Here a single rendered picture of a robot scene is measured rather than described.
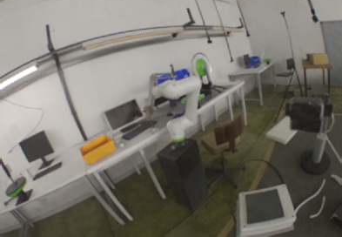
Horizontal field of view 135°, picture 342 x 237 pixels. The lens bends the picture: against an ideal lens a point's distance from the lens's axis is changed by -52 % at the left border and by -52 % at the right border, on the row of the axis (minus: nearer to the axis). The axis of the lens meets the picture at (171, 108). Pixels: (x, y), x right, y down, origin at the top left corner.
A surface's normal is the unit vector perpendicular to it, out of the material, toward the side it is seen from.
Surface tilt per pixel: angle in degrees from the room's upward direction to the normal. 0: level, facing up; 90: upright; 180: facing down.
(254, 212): 0
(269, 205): 0
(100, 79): 90
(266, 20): 90
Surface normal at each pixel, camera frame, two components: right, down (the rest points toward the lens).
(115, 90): 0.58, 0.07
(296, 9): -0.77, 0.38
